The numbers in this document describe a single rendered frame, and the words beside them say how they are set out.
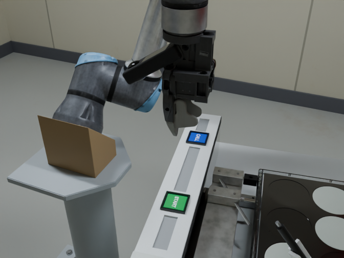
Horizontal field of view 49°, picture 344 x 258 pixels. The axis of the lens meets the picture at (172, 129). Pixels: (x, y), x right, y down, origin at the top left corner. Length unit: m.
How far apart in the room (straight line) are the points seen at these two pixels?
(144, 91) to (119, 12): 2.47
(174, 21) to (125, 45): 3.05
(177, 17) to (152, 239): 0.44
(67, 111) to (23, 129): 1.95
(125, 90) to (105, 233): 0.51
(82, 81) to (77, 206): 0.40
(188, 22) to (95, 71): 0.58
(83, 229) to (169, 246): 0.60
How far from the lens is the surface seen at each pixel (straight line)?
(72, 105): 1.13
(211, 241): 0.90
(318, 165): 1.28
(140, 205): 2.24
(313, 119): 3.18
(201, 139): 1.06
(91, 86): 1.14
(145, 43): 1.11
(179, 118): 0.70
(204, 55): 0.64
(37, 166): 1.26
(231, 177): 1.03
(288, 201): 1.00
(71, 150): 1.15
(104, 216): 1.33
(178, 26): 0.61
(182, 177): 0.94
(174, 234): 0.81
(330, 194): 1.05
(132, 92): 1.14
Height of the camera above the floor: 1.56
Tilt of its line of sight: 33 degrees down
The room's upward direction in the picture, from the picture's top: straight up
